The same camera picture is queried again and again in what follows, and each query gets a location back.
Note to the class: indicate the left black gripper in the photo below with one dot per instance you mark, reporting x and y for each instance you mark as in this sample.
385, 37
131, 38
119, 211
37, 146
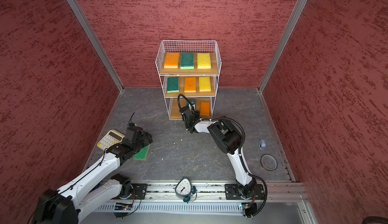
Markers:
147, 138

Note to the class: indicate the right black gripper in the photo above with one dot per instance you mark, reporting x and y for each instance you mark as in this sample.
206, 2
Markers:
197, 114

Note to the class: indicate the light green sponge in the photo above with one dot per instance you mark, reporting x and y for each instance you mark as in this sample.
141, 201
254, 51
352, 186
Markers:
142, 154

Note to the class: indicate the orange sponge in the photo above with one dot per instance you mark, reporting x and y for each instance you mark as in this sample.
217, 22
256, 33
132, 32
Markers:
190, 85
205, 108
171, 60

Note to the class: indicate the yellow sponge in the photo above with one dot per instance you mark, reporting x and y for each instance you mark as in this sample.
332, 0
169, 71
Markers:
203, 61
205, 84

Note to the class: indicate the dark green sponge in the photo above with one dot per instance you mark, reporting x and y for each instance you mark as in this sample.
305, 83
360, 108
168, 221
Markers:
187, 61
172, 85

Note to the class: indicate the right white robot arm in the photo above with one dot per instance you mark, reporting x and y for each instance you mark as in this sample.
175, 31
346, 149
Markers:
229, 137

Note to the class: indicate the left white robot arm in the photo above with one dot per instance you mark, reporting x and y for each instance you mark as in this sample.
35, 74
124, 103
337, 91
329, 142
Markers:
74, 201

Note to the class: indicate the bottom wooden shelf board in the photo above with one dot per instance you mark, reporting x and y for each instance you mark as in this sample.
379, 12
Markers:
174, 113

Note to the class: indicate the wooden shelf board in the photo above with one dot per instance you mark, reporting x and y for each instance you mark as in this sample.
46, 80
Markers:
214, 71
174, 113
198, 92

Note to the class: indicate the middle wooden shelf board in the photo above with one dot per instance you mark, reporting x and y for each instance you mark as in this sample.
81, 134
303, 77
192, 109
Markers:
198, 92

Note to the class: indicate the top wooden shelf board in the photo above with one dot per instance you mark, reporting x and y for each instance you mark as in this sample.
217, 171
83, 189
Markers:
214, 71

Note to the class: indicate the beige calculator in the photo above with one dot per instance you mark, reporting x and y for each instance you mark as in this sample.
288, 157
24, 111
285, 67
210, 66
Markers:
111, 138

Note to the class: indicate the white kitchen timer dial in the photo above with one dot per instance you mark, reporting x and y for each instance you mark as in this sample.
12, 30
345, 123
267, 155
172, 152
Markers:
185, 190

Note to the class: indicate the brown tape roll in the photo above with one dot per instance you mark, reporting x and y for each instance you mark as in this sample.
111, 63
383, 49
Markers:
268, 162

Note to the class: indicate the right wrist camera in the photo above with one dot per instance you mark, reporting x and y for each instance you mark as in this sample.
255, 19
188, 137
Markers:
192, 106

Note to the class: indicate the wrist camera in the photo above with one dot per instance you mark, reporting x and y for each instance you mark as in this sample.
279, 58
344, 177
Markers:
131, 125
192, 106

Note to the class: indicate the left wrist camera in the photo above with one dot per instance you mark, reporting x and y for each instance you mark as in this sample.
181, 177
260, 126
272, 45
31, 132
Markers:
131, 125

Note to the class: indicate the white wire shelf rack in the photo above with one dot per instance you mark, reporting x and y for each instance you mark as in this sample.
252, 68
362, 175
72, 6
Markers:
210, 46

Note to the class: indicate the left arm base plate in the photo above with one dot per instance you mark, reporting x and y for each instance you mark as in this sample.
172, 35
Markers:
138, 191

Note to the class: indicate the aluminium mounting rail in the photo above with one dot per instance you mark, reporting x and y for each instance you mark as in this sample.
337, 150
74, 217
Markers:
212, 191

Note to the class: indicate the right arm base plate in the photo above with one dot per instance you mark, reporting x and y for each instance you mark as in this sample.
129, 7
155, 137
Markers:
231, 192

